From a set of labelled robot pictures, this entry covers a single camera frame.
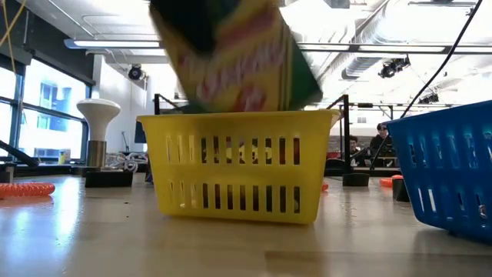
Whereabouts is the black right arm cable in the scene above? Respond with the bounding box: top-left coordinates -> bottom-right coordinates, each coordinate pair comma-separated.
368,0 -> 485,172

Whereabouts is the silver ventilation duct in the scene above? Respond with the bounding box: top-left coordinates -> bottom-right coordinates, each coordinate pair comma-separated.
340,0 -> 427,80

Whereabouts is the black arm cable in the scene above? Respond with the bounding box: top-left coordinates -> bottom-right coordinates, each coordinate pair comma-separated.
0,139 -> 40,169
368,0 -> 485,172

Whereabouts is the white lamp cable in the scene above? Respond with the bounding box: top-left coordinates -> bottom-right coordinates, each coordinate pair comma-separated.
105,152 -> 149,173

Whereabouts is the small grey post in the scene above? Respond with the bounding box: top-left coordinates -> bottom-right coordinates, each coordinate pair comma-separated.
0,163 -> 17,184

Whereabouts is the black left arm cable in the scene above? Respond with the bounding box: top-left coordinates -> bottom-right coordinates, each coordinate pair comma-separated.
0,139 -> 40,169

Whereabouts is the yellow plastic basket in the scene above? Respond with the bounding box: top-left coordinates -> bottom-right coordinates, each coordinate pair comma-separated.
137,108 -> 342,225

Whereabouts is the black track light cluster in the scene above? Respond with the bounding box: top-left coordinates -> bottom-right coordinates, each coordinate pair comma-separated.
417,93 -> 440,105
378,56 -> 411,79

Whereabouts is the large window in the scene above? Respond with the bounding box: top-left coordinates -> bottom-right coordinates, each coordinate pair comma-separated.
0,57 -> 95,165

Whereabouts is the blue plastic basket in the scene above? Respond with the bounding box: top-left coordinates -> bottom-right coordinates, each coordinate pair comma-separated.
384,98 -> 492,244

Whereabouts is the person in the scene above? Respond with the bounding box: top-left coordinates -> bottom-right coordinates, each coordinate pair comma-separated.
368,122 -> 399,169
348,135 -> 364,166

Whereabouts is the black ceiling spotlight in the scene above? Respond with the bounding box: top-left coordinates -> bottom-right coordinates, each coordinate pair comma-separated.
127,64 -> 144,81

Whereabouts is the white mushroom table lamp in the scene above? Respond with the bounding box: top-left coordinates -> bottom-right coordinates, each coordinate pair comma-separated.
75,98 -> 122,172

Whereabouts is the black monitor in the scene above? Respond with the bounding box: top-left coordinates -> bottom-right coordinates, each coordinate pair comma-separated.
134,118 -> 149,145

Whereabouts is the yellow cable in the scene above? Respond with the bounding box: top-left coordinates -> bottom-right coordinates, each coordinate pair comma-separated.
0,0 -> 27,74

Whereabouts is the small black orange-topped cup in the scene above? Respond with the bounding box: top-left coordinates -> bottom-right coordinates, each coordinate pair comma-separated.
391,179 -> 411,203

